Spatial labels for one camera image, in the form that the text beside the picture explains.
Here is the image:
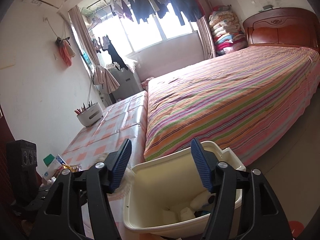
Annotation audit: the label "green white snack package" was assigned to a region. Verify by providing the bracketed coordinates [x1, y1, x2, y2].
[42, 154, 65, 184]

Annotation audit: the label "white lace cloth bundle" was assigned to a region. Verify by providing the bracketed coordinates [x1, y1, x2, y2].
[106, 166, 135, 202]

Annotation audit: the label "grey cabinet by window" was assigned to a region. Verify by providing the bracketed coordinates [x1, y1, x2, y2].
[108, 67, 143, 101]

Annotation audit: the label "stack of folded blankets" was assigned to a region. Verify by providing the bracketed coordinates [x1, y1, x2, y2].
[208, 5, 248, 56]

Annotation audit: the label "pink curtain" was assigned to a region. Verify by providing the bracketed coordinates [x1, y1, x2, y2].
[68, 5, 120, 94]
[196, 16, 216, 60]

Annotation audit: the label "left pink curtain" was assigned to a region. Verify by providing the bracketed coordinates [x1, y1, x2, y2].
[68, 5, 120, 94]

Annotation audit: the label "striped bed cover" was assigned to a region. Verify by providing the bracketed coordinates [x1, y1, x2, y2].
[144, 46, 319, 165]

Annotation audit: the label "checkered pink tablecloth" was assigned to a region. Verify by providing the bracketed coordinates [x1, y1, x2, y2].
[60, 90, 149, 205]

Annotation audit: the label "yellow snack wrapper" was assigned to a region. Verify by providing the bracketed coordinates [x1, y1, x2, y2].
[62, 164, 82, 172]

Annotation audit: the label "cream plastic trash bin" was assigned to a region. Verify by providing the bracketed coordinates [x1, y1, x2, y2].
[122, 140, 247, 238]

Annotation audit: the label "white tissue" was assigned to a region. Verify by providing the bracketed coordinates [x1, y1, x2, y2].
[190, 191, 215, 210]

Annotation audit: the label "orange cloth on wall hook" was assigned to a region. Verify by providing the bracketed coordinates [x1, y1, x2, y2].
[55, 37, 76, 67]

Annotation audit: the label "hanging dark clothes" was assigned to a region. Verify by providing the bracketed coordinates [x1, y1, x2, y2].
[110, 0, 205, 26]

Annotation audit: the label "wooden red headboard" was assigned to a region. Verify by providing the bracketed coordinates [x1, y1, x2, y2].
[242, 8, 319, 52]

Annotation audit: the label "right pink curtain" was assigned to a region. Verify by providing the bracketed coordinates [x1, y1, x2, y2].
[196, 16, 216, 60]

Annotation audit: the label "white round storage container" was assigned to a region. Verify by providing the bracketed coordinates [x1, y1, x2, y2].
[74, 101, 103, 127]

